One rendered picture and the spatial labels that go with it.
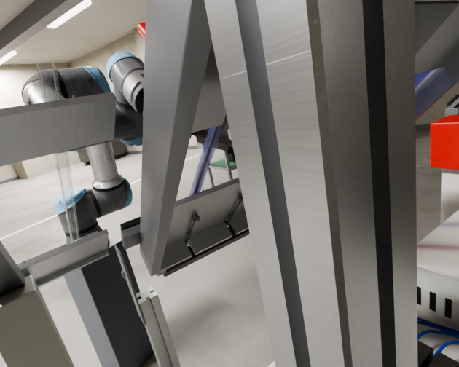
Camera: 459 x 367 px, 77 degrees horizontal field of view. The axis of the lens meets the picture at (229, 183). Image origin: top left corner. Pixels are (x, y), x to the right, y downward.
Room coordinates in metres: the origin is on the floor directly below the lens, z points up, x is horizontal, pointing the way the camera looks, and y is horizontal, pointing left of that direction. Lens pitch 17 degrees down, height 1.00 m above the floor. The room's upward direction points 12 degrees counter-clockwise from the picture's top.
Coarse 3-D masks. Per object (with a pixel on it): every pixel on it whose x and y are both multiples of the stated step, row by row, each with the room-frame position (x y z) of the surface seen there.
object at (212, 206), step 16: (208, 192) 0.48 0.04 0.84; (224, 192) 0.51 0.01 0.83; (240, 192) 0.56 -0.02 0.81; (176, 208) 0.46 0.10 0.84; (192, 208) 0.49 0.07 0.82; (208, 208) 0.53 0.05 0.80; (224, 208) 0.58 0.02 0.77; (240, 208) 0.64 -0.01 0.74; (176, 224) 0.51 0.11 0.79; (208, 224) 0.60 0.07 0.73; (176, 240) 0.57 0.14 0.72
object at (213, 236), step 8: (240, 216) 0.67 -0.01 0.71; (224, 224) 0.64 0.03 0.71; (232, 224) 0.64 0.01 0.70; (240, 224) 0.65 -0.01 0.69; (200, 232) 0.61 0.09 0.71; (208, 232) 0.62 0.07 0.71; (216, 232) 0.62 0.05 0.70; (224, 232) 0.62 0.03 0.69; (184, 240) 0.60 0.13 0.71; (192, 240) 0.59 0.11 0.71; (200, 240) 0.60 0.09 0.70; (208, 240) 0.60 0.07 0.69; (216, 240) 0.60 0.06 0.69; (168, 248) 0.57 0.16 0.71; (176, 248) 0.57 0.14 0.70; (184, 248) 0.58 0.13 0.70; (192, 248) 0.58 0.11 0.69; (200, 248) 0.58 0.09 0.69; (168, 256) 0.56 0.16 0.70; (176, 256) 0.56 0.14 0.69; (184, 256) 0.56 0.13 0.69; (168, 264) 0.54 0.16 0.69
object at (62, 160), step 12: (48, 72) 0.29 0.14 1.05; (48, 84) 0.29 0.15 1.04; (48, 96) 0.30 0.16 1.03; (60, 156) 0.36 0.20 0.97; (60, 168) 0.38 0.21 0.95; (60, 180) 0.39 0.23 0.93; (72, 192) 0.42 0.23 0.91; (72, 204) 0.44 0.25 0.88; (72, 216) 0.47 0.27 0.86; (72, 228) 0.49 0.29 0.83; (72, 240) 0.52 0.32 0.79
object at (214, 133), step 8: (216, 128) 0.38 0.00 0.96; (208, 136) 0.39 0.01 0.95; (216, 136) 0.39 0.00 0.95; (208, 144) 0.40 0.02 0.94; (216, 144) 0.40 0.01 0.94; (208, 152) 0.41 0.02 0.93; (200, 160) 0.43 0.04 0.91; (208, 160) 0.42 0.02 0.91; (200, 168) 0.44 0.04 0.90; (200, 176) 0.45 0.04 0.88; (192, 184) 0.48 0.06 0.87; (200, 184) 0.47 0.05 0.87; (192, 192) 0.48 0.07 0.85
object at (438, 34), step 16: (416, 0) 0.39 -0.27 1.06; (432, 0) 0.41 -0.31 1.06; (448, 0) 0.43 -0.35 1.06; (416, 16) 0.33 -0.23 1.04; (432, 16) 0.35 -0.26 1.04; (448, 16) 0.37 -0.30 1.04; (416, 32) 0.36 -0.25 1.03; (432, 32) 0.38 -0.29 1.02; (448, 32) 0.52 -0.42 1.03; (416, 48) 0.39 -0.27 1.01; (432, 48) 0.53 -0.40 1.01; (448, 48) 0.57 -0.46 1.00; (208, 64) 0.28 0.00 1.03; (416, 64) 0.55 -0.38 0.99; (432, 64) 0.59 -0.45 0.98; (208, 80) 0.29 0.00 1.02; (208, 96) 0.31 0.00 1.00; (208, 112) 0.33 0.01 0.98; (224, 112) 0.34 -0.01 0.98; (192, 128) 0.33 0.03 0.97; (224, 128) 0.29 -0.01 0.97
